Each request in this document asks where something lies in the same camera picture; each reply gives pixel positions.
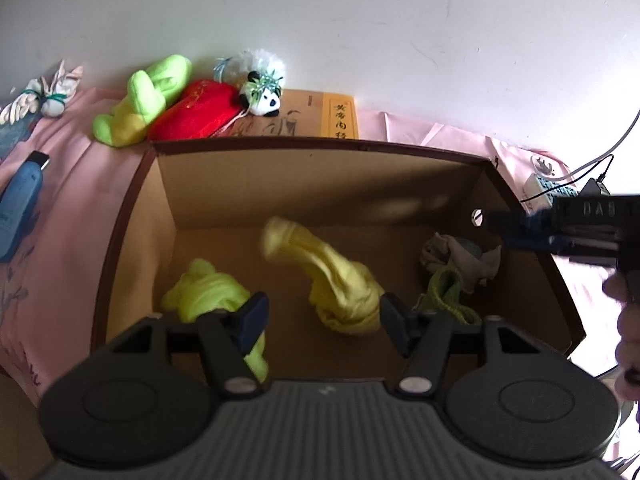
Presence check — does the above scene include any yellow cloth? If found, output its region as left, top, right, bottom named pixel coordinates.
left=260, top=216, right=386, bottom=336

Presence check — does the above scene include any black cable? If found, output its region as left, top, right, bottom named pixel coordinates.
left=517, top=154, right=615, bottom=206

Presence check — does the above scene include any green knit cloth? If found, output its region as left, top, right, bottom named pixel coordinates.
left=412, top=266, right=483, bottom=326

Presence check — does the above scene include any green plush toy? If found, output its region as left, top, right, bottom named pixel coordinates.
left=91, top=54, right=193, bottom=148

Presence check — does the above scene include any black charger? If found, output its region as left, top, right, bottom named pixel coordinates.
left=580, top=177, right=612, bottom=199

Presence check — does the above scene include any white tied cloth bundle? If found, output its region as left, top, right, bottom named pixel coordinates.
left=0, top=59, right=85, bottom=126

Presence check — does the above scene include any pink printed blanket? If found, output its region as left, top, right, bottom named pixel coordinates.
left=0, top=87, right=640, bottom=411

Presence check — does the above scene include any brown cardboard box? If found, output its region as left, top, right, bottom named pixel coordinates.
left=90, top=137, right=587, bottom=363

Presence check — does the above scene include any white cable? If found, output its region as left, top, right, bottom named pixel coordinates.
left=542, top=110, right=640, bottom=182

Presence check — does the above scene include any yellow-green cloth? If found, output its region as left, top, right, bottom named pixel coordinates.
left=160, top=258, right=271, bottom=382

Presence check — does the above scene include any white power strip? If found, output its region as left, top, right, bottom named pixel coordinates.
left=520, top=172, right=581, bottom=211

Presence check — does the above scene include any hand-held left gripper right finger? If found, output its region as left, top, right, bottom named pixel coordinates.
left=379, top=292, right=566, bottom=401

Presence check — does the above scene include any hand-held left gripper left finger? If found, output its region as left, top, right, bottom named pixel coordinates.
left=105, top=291, right=271, bottom=401

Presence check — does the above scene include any red fabric pouch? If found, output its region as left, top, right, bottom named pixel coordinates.
left=146, top=78, right=246, bottom=141

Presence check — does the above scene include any beige grey cloth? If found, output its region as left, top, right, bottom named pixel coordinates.
left=420, top=232, right=502, bottom=294

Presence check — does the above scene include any small panda plush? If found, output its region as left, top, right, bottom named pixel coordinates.
left=239, top=71, right=285, bottom=117

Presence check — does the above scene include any white fluffy pompom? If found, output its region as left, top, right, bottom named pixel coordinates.
left=215, top=49, right=287, bottom=86

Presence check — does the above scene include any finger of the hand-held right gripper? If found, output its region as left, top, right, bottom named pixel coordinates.
left=472, top=208, right=556, bottom=253

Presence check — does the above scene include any person's right hand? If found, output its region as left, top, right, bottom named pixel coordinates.
left=602, top=270, right=640, bottom=403

